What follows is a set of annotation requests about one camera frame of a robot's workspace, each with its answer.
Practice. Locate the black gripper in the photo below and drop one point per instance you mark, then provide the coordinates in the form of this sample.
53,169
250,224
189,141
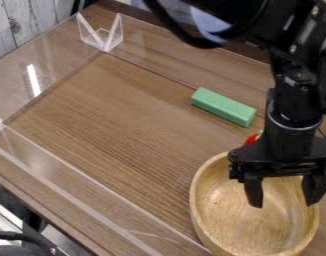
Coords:
288,150

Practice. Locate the red plush fruit green leaf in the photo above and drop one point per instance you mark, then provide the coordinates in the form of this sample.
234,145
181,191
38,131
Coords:
253,138

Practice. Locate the wooden bowl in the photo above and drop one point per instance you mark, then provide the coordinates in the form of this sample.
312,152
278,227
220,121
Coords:
233,228

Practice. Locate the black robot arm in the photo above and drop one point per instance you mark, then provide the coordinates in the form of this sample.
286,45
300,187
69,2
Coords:
289,28

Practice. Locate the green foam block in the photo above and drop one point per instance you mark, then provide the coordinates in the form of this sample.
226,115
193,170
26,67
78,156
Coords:
224,107

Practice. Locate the black metal stand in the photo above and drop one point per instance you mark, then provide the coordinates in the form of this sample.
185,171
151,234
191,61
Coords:
37,243

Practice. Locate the clear acrylic tray wall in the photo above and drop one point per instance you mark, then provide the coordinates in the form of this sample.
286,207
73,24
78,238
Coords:
98,217

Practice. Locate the clear acrylic corner bracket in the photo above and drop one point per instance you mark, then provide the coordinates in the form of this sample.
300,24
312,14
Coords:
102,39

